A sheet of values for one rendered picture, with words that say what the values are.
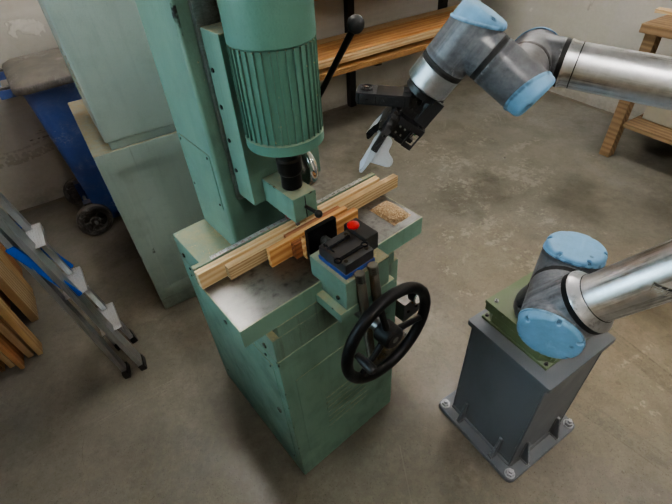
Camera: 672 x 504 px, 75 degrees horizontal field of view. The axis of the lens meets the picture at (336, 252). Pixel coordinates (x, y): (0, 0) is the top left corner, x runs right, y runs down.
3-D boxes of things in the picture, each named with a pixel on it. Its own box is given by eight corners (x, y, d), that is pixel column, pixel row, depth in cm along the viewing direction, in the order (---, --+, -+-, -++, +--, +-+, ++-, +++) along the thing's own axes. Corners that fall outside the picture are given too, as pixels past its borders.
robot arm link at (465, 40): (509, 31, 73) (463, -10, 72) (456, 91, 81) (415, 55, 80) (514, 25, 80) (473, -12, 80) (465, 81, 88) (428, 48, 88)
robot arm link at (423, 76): (421, 62, 80) (422, 44, 87) (405, 84, 83) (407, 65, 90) (459, 90, 82) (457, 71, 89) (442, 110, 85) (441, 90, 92)
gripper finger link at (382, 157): (381, 184, 92) (404, 145, 91) (358, 169, 91) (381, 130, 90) (377, 183, 95) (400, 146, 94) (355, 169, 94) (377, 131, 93)
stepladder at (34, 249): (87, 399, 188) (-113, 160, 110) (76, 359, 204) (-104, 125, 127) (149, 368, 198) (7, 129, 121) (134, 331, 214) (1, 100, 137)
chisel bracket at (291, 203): (296, 228, 109) (292, 200, 104) (265, 204, 118) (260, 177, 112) (320, 216, 113) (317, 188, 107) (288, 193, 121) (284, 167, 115)
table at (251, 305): (266, 376, 95) (262, 360, 91) (201, 299, 113) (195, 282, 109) (448, 248, 123) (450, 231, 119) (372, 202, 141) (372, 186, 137)
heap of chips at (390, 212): (394, 225, 122) (394, 220, 120) (369, 210, 128) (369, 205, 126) (411, 215, 125) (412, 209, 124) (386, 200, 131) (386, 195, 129)
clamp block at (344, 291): (345, 312, 103) (344, 285, 97) (310, 282, 111) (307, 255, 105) (390, 281, 110) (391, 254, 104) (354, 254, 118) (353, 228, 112)
